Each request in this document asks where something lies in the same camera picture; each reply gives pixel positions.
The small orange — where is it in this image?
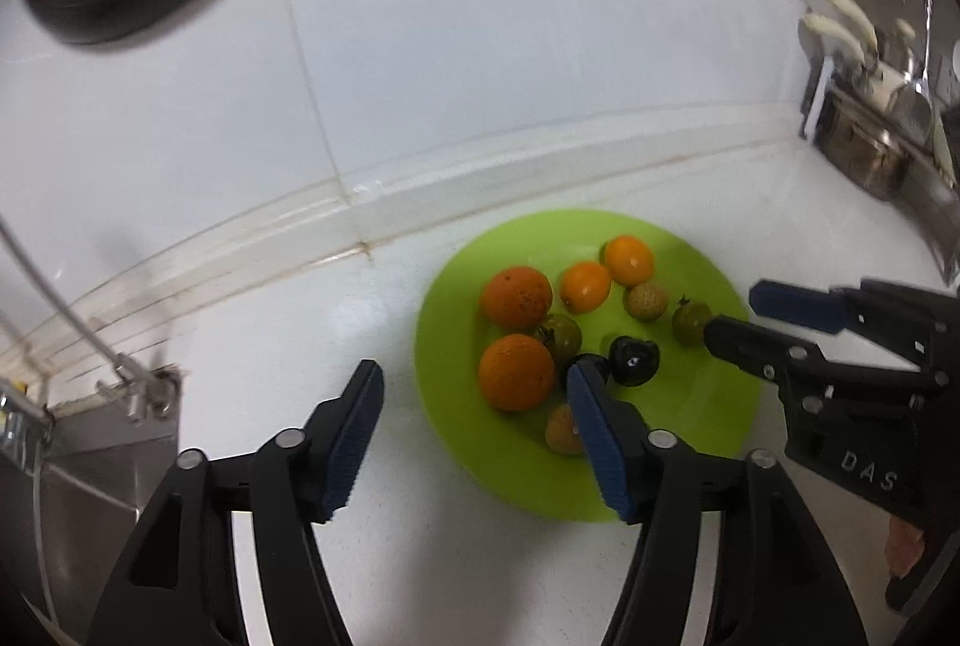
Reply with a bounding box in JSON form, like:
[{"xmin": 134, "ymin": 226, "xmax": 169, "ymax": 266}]
[
  {"xmin": 604, "ymin": 235, "xmax": 654, "ymax": 287},
  {"xmin": 561, "ymin": 261, "xmax": 612, "ymax": 313}
]

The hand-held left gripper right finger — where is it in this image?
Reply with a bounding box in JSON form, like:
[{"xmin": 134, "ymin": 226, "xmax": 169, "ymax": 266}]
[{"xmin": 564, "ymin": 353, "xmax": 871, "ymax": 646}]

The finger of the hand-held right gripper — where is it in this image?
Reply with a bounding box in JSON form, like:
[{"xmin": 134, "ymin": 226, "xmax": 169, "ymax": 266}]
[
  {"xmin": 703, "ymin": 314, "xmax": 947, "ymax": 407},
  {"xmin": 748, "ymin": 277, "xmax": 960, "ymax": 384}
]

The thin gooseneck faucet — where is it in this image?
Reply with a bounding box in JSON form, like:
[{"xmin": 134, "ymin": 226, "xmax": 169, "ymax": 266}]
[{"xmin": 0, "ymin": 214, "xmax": 182, "ymax": 426}]

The tan lychee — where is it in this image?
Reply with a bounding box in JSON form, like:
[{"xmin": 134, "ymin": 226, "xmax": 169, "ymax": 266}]
[
  {"xmin": 544, "ymin": 402, "xmax": 587, "ymax": 457},
  {"xmin": 624, "ymin": 282, "xmax": 670, "ymax": 322}
]

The large orange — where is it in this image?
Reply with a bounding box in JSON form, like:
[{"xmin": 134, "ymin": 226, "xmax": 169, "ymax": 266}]
[
  {"xmin": 478, "ymin": 334, "xmax": 557, "ymax": 413},
  {"xmin": 481, "ymin": 266, "xmax": 554, "ymax": 329}
]

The green tomato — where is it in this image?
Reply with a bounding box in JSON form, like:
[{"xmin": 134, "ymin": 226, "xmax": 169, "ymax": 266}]
[
  {"xmin": 671, "ymin": 297, "xmax": 713, "ymax": 348},
  {"xmin": 536, "ymin": 313, "xmax": 583, "ymax": 368}
]

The steel sink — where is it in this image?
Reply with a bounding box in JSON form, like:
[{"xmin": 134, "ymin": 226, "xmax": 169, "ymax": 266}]
[{"xmin": 0, "ymin": 383, "xmax": 181, "ymax": 624}]

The green plate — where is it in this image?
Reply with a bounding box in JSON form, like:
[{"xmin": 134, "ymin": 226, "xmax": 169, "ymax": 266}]
[{"xmin": 414, "ymin": 208, "xmax": 764, "ymax": 525}]

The chrome angle tap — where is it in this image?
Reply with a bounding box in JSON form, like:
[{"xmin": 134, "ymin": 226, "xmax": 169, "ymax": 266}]
[{"xmin": 0, "ymin": 379, "xmax": 55, "ymax": 471}]

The dark mangosteen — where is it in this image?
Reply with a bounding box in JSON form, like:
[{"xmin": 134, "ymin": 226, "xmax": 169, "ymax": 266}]
[{"xmin": 606, "ymin": 335, "xmax": 662, "ymax": 388}]

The person's right hand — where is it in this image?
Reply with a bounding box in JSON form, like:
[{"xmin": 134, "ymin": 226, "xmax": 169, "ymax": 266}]
[{"xmin": 885, "ymin": 515, "xmax": 929, "ymax": 581}]

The white knife rack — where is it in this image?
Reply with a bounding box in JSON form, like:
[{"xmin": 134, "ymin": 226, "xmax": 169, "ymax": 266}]
[{"xmin": 797, "ymin": 16, "xmax": 931, "ymax": 144}]

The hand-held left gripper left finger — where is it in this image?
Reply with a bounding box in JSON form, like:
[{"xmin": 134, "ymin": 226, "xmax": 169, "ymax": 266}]
[{"xmin": 86, "ymin": 358, "xmax": 385, "ymax": 646}]

